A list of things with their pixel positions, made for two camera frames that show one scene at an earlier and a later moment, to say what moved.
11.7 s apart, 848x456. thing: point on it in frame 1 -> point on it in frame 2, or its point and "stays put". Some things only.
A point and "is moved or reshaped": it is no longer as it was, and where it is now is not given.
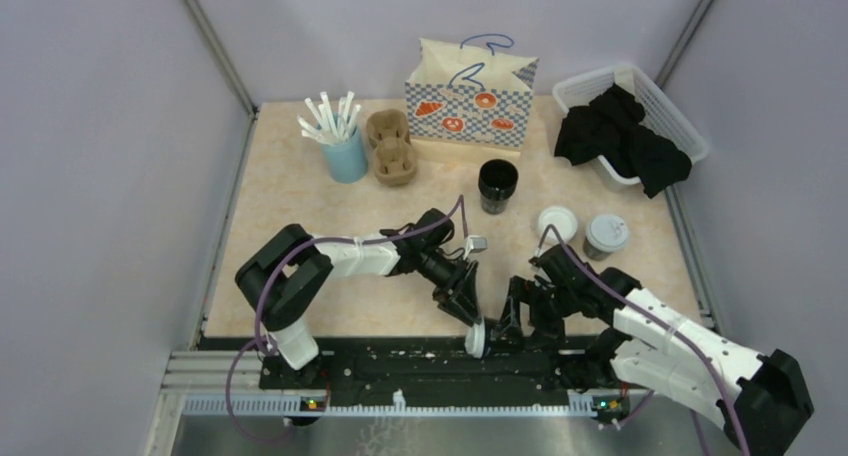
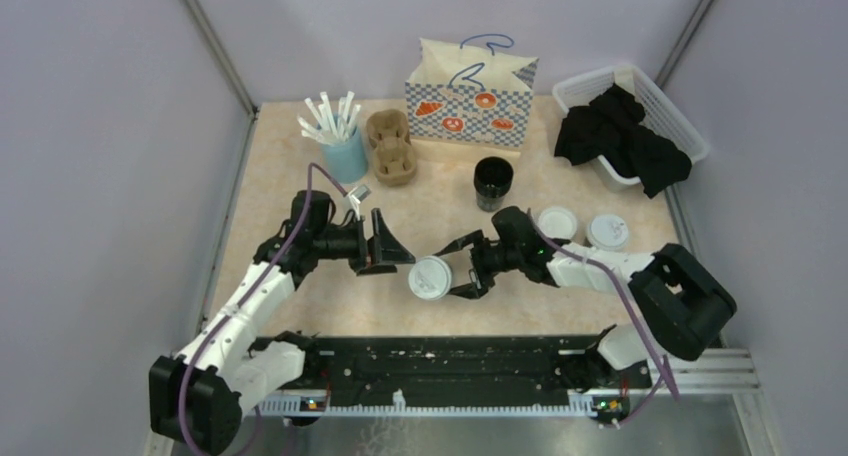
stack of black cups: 497,179 stays put
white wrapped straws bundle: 330,128 stays put
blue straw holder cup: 347,162 stays put
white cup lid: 475,340 is moved or reshaped
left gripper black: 464,304 -> 380,253
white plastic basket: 658,113 stays put
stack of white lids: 563,220 stays put
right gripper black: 511,318 -> 480,243
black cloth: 609,126 stays put
